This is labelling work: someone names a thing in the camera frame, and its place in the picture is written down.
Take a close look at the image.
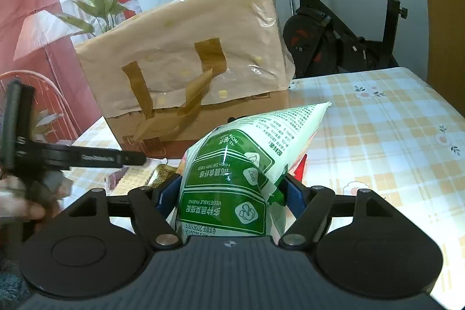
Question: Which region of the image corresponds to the black exercise bike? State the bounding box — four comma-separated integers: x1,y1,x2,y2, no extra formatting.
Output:
262,0,426,79

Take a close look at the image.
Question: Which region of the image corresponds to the checked floral tablecloth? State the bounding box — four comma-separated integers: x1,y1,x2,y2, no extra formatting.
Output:
63,67,465,296

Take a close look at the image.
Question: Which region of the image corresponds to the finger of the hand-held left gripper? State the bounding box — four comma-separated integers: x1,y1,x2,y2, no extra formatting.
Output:
69,146,147,170

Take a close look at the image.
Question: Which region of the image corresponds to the clear plastic wrapper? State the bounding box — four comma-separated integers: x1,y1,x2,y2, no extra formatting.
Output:
105,166,157,194

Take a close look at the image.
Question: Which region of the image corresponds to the grey fluffy rug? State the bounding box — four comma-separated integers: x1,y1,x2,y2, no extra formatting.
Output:
0,252,32,310

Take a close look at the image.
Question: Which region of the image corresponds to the yellow wooden door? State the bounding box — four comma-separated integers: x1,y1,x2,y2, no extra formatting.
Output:
414,0,465,89

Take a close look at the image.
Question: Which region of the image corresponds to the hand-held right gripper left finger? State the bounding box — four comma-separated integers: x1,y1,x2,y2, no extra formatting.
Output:
69,175,181,250

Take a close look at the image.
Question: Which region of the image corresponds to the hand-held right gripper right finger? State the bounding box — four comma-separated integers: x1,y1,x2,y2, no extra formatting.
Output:
279,174,391,250

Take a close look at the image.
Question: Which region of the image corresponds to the brown gold snack packet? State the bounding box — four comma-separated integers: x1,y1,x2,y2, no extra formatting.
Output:
147,165,179,189

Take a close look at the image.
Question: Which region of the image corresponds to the person's left hand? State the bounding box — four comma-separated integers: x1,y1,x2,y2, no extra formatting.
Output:
0,175,71,224

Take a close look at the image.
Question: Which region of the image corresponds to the green and white snack packet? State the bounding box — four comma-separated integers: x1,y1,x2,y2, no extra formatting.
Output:
171,102,332,238

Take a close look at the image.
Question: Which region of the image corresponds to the orange snack packet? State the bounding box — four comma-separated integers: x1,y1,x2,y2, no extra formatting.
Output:
291,153,309,185

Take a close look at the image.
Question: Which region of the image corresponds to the plastic-lined cardboard box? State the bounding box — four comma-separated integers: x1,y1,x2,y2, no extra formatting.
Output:
74,0,296,160

